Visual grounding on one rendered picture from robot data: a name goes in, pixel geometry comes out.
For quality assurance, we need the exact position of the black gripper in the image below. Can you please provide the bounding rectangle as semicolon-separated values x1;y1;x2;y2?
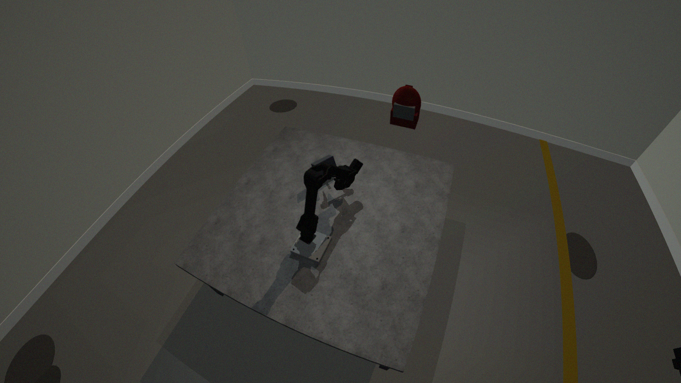
323;171;343;181

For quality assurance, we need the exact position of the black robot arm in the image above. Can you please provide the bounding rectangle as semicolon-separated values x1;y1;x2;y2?
296;159;363;244

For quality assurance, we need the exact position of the dark grey panel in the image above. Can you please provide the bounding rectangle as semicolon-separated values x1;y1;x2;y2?
311;155;336;175

